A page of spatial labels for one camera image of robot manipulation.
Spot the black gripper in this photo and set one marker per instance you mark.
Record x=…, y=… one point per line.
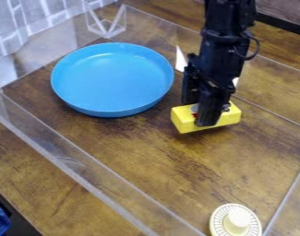
x=210, y=71

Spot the yellow butter brick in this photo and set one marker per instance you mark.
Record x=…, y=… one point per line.
x=182, y=117

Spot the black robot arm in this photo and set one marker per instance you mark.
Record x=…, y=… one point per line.
x=232, y=15

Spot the blue round tray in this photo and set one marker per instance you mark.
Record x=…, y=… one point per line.
x=111, y=79

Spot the cream round lid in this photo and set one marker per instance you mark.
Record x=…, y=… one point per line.
x=234, y=220

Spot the clear acrylic barrier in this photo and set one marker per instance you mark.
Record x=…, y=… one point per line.
x=137, y=207

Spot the clear acrylic corner bracket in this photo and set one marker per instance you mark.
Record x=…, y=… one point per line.
x=106, y=28

